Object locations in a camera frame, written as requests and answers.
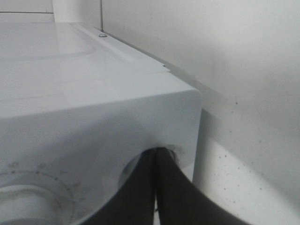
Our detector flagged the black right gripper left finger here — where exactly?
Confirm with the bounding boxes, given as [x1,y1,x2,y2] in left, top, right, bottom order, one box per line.
[82,148,156,225]

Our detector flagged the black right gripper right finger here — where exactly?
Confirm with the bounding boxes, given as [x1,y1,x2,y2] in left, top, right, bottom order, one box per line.
[155,148,247,225]

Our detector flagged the white microwave knob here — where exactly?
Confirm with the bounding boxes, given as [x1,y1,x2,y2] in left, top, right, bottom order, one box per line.
[0,185,72,225]

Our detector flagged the white microwave oven body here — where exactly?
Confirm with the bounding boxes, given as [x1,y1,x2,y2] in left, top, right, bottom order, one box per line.
[0,22,202,225]

